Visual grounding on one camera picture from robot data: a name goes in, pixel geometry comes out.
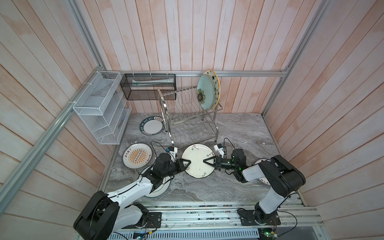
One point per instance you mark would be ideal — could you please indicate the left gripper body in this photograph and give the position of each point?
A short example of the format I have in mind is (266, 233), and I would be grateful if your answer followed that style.
(179, 166)

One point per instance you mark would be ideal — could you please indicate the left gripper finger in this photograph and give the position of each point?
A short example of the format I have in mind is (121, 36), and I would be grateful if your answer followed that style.
(186, 165)
(187, 161)

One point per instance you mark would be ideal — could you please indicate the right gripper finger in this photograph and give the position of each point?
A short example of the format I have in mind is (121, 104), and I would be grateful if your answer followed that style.
(210, 159)
(210, 163)

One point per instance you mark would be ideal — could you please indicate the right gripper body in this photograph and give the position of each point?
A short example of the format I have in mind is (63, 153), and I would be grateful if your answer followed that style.
(221, 163)

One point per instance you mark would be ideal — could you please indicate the cream floral plate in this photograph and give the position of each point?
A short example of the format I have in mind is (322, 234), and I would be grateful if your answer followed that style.
(196, 154)

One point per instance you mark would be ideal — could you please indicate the white plate green outline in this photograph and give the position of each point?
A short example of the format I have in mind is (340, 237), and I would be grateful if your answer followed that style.
(161, 189)

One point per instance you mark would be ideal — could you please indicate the mint green flower plate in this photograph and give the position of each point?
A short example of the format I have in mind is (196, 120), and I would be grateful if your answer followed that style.
(205, 92)

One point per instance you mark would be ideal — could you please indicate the star pattern orange rim plate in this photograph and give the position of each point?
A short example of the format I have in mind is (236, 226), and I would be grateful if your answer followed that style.
(217, 87)

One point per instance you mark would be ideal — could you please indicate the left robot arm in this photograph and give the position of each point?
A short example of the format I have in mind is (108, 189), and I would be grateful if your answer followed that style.
(106, 213)

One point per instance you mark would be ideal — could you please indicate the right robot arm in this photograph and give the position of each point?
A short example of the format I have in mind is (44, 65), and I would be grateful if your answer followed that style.
(282, 176)

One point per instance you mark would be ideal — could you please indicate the steel two-tier dish rack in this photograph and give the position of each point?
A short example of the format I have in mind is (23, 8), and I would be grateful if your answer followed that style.
(185, 120)

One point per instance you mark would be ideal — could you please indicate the left orange sunburst plate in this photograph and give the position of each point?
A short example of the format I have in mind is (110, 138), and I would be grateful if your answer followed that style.
(137, 156)

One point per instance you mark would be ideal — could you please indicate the orange sunburst plate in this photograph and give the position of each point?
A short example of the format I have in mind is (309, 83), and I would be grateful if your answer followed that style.
(137, 156)
(264, 179)

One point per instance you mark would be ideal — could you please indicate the right orange sunburst plate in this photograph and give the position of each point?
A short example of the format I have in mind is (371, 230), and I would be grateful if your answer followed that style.
(264, 179)

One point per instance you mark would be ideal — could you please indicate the white plate dark green rim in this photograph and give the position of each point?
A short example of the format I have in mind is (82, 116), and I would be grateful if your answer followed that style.
(152, 125)

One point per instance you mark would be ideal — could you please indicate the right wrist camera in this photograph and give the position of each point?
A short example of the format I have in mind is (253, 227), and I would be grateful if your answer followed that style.
(220, 150)

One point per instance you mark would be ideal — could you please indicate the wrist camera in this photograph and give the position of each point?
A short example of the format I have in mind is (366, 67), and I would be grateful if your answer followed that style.
(173, 152)
(220, 150)

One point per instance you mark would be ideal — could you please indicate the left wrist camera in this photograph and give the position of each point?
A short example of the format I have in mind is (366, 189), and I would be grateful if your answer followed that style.
(173, 152)

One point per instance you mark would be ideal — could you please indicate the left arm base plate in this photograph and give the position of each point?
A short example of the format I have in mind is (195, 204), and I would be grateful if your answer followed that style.
(149, 220)

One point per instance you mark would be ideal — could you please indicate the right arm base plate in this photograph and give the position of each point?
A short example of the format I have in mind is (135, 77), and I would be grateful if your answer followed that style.
(249, 217)

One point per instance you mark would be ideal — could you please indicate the black mesh wall basket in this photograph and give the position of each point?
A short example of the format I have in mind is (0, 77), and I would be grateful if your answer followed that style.
(144, 87)

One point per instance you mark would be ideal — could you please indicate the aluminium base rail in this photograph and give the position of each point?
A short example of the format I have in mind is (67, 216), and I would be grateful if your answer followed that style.
(220, 221)

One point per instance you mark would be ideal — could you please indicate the white wire mesh shelf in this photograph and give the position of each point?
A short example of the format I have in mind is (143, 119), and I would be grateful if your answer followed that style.
(103, 109)

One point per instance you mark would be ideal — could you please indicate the horizontal aluminium wall bar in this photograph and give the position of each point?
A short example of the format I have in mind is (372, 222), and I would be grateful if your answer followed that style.
(231, 73)

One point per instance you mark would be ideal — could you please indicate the left aluminium frame bar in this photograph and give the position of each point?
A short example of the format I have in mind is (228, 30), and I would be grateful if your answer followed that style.
(22, 172)

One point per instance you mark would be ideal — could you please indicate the aluminium frame bar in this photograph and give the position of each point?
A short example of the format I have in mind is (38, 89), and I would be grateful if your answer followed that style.
(22, 172)
(318, 17)

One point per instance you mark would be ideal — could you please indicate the right aluminium frame bar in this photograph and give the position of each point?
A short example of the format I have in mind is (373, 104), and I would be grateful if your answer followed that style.
(318, 17)

